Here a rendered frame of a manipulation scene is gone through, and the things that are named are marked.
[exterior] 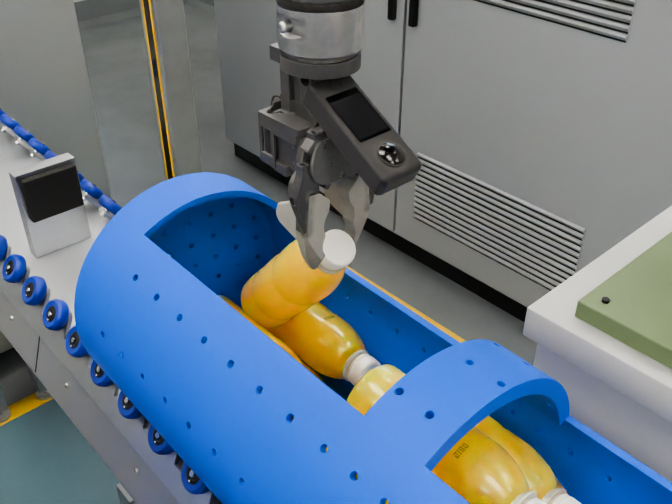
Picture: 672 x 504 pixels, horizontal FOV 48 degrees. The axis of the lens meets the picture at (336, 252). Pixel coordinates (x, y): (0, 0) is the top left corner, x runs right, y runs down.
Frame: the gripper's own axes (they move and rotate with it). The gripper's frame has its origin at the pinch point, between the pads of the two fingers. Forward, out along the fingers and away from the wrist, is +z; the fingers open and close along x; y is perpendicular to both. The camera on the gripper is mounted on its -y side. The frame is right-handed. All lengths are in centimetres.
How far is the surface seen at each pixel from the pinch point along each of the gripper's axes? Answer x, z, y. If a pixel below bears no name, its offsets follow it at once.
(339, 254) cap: 0.4, -0.3, -1.0
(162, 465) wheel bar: 16.5, 30.0, 12.8
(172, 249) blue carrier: 6.6, 7.8, 22.0
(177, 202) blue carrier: 7.5, -0.9, 17.5
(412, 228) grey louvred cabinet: -134, 103, 111
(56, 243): 6, 28, 64
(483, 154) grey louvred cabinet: -134, 64, 83
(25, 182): 9, 14, 62
